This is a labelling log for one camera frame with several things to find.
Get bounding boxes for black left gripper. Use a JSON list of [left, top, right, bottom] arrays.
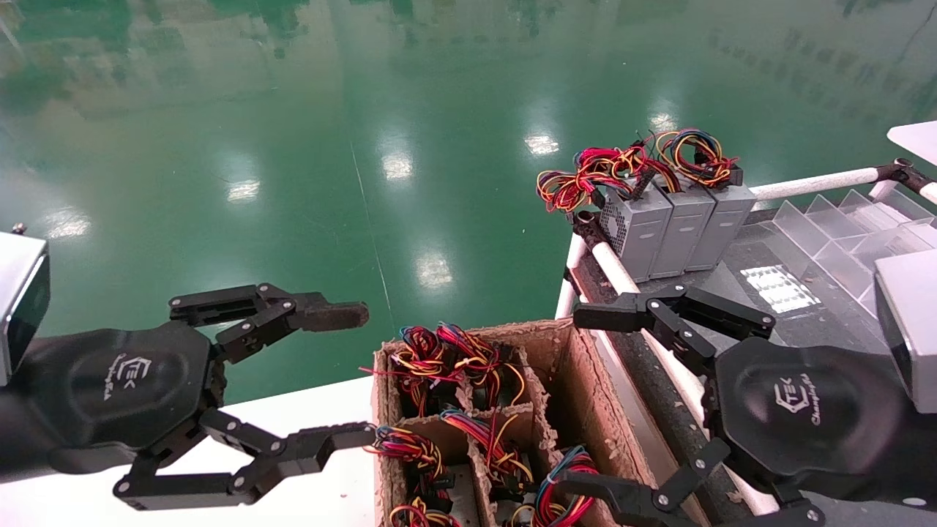
[[13, 321, 378, 511]]

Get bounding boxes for whitish frame rail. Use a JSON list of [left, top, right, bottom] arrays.
[[593, 333, 707, 527]]

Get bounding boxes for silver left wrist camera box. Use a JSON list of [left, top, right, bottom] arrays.
[[0, 223, 51, 386]]

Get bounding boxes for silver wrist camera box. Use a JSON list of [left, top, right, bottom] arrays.
[[0, 223, 51, 386], [875, 249, 937, 414]]

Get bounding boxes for white flat panel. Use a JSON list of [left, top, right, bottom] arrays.
[[887, 121, 937, 165]]

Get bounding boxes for white frame leg pipe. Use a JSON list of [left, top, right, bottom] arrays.
[[554, 234, 589, 321]]

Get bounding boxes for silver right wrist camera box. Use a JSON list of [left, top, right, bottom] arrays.
[[875, 249, 937, 414]]

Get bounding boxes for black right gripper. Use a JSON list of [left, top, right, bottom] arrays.
[[545, 335, 937, 527]]

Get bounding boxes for black pipe connector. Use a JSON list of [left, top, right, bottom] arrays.
[[875, 157, 937, 193], [571, 210, 612, 257]]

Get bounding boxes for clear acrylic divider tray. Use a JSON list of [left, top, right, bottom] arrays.
[[761, 189, 937, 315]]

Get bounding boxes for left gripper finger worn pad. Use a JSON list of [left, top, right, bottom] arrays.
[[168, 283, 370, 365]]

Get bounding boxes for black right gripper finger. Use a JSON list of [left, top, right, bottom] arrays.
[[573, 284, 777, 374]]

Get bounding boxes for brown cardboard divider box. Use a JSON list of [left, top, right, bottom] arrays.
[[372, 317, 689, 527]]

